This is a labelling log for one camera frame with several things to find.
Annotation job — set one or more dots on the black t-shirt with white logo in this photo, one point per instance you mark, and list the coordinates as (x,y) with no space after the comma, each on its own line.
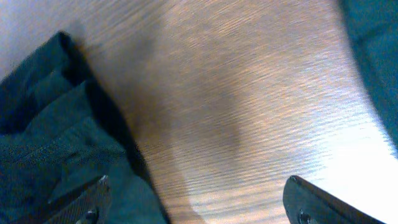
(371,26)

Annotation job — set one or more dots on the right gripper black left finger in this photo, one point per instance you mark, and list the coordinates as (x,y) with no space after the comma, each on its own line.
(87,204)

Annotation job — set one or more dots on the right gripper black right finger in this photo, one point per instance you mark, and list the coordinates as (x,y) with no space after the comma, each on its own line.
(306,203)

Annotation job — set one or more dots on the black shorts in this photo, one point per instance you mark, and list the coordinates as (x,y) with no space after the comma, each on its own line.
(60,129)

